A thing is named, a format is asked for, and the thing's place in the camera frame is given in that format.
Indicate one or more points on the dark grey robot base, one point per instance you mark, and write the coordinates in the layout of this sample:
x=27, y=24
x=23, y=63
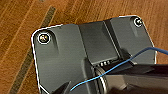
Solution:
x=66, y=50

